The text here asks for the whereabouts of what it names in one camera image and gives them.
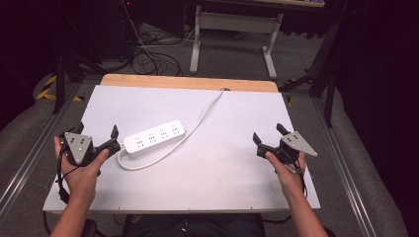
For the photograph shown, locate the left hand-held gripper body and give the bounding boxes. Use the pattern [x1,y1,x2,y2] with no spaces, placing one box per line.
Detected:
[59,130,113,167]

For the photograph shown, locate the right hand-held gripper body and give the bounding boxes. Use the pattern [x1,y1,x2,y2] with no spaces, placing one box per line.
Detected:
[263,130,318,175]

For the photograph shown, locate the white power strip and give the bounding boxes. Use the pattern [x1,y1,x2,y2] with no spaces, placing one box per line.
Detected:
[122,119,188,156]

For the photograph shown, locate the person's left hand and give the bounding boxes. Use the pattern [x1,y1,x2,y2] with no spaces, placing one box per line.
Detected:
[53,135,110,202]

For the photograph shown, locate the person's right hand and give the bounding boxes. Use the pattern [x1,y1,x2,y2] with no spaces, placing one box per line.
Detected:
[264,151,308,200]

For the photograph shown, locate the black metal stand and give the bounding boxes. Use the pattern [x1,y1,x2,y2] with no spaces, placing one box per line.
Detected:
[48,19,110,116]
[277,13,344,129]

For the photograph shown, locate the person's dark trousers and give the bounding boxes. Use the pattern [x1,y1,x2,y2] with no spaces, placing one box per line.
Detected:
[121,212,267,237]

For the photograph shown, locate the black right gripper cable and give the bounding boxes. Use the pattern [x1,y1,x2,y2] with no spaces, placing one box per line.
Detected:
[284,157,309,199]

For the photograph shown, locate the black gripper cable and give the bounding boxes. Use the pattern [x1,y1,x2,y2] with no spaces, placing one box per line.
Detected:
[284,157,309,199]
[54,143,81,205]

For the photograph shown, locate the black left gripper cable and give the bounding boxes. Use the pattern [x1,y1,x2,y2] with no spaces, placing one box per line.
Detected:
[54,143,81,205]

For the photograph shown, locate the metal floor rail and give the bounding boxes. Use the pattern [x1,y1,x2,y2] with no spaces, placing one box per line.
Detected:
[0,82,83,218]
[312,98,379,237]

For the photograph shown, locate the white power strip cable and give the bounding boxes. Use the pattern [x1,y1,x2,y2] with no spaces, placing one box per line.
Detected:
[116,88,226,172]

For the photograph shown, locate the black floor cables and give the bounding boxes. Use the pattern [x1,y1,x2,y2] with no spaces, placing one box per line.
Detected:
[117,0,198,78]

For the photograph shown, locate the white metal desk frame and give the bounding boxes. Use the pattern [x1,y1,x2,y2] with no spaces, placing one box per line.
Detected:
[189,3,286,81]

